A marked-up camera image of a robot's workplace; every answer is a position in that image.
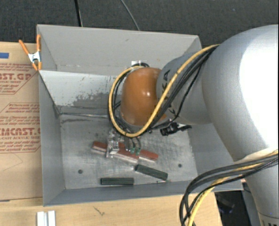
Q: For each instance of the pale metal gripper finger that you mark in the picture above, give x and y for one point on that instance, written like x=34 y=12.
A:
x=112 y=151
x=112 y=138

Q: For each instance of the red-brown flat block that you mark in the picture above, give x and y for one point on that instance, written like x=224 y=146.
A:
x=126 y=154

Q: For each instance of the grey metal bin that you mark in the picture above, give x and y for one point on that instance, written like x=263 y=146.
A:
x=82 y=135

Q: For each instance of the dark green flat block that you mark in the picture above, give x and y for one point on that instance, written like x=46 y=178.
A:
x=117 y=181
x=151 y=171

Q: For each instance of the brown cardboard board red print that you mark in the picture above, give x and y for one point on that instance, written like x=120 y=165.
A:
x=14 y=116

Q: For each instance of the black cylinder on white bracket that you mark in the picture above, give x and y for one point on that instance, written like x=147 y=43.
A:
x=169 y=129

